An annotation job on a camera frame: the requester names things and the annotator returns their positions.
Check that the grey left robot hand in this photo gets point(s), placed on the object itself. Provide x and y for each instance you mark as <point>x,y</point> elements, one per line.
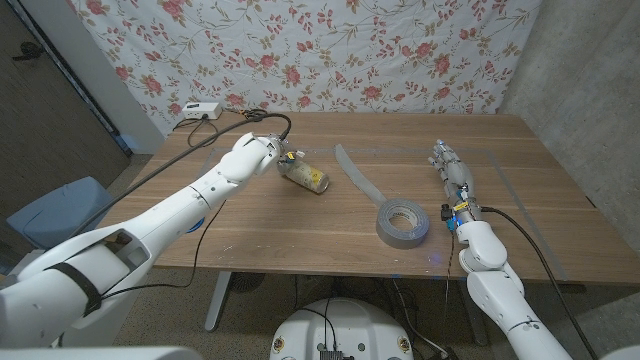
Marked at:
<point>290,160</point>

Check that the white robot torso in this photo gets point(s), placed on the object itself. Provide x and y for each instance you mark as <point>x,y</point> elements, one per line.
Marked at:
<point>345,325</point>

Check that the black door hook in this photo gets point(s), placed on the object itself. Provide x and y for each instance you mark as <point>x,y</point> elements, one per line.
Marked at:
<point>27,50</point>

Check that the blue plastic bin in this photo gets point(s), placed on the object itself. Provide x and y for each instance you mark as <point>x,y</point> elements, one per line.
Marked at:
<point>50,210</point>

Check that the black scissors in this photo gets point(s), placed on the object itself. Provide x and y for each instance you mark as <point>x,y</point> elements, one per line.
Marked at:
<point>255,117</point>

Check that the white table leg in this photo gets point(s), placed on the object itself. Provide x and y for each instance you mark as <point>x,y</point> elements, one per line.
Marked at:
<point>219,300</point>

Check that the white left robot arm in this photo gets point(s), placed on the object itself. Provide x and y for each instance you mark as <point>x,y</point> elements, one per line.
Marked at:
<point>150,225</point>

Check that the floral backdrop cloth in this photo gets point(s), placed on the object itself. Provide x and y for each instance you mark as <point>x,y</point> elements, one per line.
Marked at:
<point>300,50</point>

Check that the white power box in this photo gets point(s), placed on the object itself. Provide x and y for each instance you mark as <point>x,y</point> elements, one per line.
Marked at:
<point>200,110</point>

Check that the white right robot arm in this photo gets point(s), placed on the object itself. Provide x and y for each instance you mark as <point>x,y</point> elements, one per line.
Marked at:
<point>495,295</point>

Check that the grey duct tape roll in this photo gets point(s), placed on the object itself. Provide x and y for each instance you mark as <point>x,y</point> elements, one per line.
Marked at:
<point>400,239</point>

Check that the grey table leg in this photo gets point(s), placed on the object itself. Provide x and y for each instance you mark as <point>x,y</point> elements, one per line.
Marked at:
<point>472,315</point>

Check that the plastic bottle with yellow label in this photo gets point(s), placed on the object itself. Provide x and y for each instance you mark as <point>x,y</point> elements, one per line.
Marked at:
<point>312,177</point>

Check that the blue round tape roll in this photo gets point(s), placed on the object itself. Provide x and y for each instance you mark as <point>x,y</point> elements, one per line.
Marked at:
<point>197,226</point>

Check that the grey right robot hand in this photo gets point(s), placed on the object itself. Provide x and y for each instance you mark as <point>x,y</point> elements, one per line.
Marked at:
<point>457,180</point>

